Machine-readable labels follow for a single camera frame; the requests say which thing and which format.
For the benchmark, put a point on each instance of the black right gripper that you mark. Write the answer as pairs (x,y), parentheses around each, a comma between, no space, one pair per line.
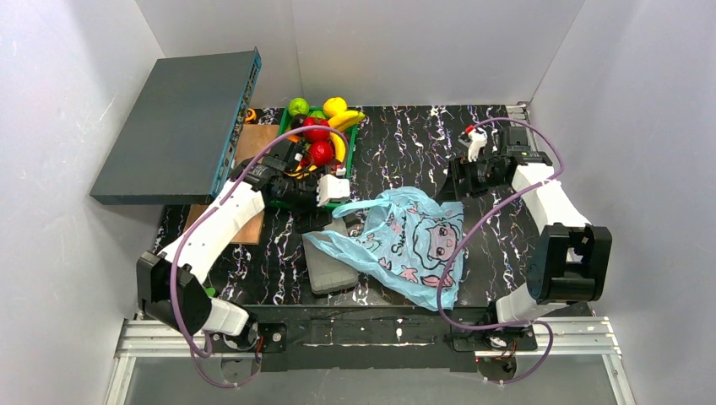
(463,175)

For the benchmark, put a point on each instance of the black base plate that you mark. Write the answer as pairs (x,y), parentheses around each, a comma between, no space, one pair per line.
(310,337)

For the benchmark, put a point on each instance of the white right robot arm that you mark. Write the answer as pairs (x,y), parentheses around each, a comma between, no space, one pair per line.
(570,261)

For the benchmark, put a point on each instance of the red fake apple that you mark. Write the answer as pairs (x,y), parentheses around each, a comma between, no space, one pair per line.
(316,135)

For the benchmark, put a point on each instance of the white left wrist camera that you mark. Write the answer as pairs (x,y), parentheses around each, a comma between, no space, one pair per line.
(331,189)

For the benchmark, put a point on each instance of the light blue plastic bag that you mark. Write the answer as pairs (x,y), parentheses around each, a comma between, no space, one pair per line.
(406,241)

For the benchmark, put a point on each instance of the yellow fake banana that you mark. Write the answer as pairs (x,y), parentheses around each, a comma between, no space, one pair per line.
(346,119)
(339,146)

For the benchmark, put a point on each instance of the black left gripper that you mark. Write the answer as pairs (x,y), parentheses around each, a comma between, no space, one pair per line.
(305,204)

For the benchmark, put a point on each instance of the red fake pomegranate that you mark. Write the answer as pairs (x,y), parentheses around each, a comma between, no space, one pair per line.
(321,153)

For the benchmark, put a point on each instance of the aluminium frame rail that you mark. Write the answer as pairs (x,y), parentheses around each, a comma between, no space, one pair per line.
(153,340)

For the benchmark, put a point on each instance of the dark grey network switch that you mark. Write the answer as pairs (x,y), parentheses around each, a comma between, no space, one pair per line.
(180,138)

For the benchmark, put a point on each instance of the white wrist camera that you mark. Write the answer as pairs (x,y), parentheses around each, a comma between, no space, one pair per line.
(477,142)
(331,189)

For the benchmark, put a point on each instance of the green plastic fruit crate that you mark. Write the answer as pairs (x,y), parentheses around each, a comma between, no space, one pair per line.
(350,133)

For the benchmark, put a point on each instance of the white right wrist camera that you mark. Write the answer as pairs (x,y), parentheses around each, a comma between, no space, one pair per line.
(477,142)

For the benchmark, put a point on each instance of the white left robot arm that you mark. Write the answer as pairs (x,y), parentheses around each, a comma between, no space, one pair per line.
(170,282)

